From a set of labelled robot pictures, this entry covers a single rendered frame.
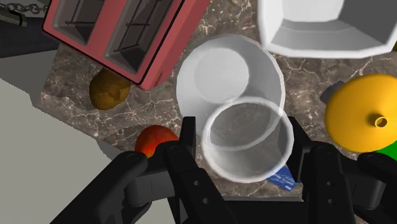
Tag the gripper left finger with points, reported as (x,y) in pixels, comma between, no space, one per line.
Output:
(183,173)

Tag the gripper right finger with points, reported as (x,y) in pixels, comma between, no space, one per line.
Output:
(325,173)

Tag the blue card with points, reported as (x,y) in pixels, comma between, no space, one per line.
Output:
(283,181)

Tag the red apple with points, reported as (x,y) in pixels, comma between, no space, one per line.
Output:
(152,138)

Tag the yellow funnel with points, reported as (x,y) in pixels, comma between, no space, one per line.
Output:
(350,114)

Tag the clear glass cup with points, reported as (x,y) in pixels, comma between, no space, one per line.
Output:
(248,175)

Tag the green round thing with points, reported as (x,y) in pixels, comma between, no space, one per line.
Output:
(389,152)

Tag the translucent white bowl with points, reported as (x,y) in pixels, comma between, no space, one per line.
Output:
(221,74)

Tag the brown potato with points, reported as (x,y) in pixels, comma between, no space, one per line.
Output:
(107,93)

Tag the red toaster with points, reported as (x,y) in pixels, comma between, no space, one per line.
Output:
(176,37)

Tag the white angular container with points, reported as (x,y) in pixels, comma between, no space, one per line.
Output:
(310,31)

